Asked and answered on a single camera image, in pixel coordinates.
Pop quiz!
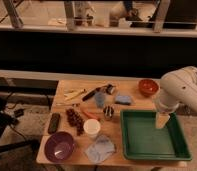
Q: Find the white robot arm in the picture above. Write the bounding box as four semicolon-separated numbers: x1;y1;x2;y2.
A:
154;66;197;129

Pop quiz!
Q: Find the bunch of dark grapes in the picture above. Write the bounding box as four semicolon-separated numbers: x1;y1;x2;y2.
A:
66;108;84;136

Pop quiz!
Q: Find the white paper cup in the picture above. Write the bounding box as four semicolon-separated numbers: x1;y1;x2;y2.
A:
83;119;101;139

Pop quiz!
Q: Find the silver spoon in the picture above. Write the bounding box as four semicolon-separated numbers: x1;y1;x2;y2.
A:
55;103;80;107

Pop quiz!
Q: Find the yellow banana peel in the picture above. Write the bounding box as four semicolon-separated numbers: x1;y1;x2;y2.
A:
64;89;86;101

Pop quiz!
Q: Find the black remote control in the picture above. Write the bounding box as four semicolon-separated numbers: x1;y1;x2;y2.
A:
48;113;60;134

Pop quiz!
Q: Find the blue sponge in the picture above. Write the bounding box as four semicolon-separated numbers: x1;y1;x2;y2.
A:
115;95;132;105

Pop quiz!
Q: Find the small metal cup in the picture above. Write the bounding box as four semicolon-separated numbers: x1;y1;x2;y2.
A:
103;106;114;120

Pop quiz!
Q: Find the purple bowl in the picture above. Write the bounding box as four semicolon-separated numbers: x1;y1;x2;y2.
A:
44;131;75;163

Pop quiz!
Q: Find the orange carrot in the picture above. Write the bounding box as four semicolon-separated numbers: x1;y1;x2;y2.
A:
81;108;100;121

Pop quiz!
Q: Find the green plastic tray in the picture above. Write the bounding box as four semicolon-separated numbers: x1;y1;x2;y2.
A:
120;110;192;161

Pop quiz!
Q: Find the light blue cloth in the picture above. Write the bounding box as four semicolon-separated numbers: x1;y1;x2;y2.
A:
85;135;116;164

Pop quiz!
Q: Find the small metal tin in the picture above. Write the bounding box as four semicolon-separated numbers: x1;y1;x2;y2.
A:
106;84;115;95

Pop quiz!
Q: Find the translucent blue cup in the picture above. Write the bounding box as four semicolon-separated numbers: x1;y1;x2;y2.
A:
94;92;106;108

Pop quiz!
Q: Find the black handled knife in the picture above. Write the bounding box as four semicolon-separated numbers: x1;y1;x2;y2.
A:
82;85;107;101

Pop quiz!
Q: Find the red bowl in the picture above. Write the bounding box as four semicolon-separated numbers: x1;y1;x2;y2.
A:
138;79;159;97

